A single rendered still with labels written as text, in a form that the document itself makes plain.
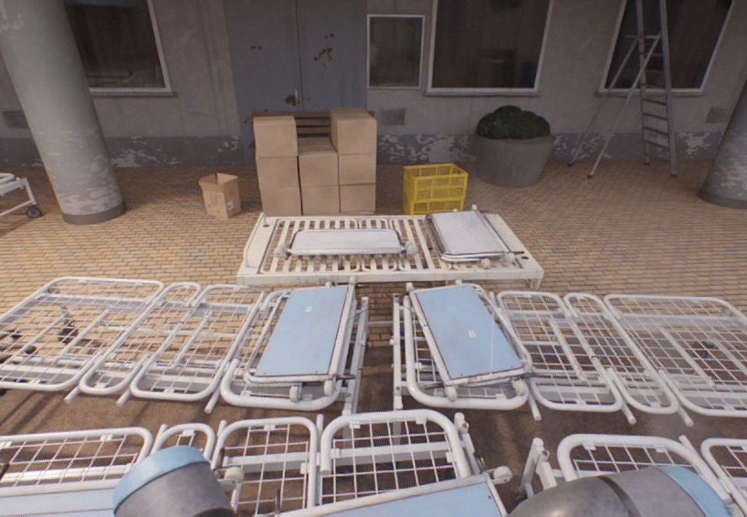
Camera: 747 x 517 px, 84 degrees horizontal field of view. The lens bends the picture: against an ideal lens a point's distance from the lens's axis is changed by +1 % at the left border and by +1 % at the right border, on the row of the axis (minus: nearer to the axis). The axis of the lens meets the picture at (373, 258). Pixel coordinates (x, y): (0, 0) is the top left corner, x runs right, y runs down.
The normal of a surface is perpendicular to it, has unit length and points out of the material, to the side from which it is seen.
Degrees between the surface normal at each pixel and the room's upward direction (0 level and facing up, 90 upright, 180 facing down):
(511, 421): 0
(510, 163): 101
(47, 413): 0
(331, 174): 90
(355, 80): 90
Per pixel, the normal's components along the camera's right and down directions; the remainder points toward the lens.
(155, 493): -0.12, -0.80
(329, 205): 0.22, 0.47
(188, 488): 0.27, -0.93
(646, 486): -0.03, -0.96
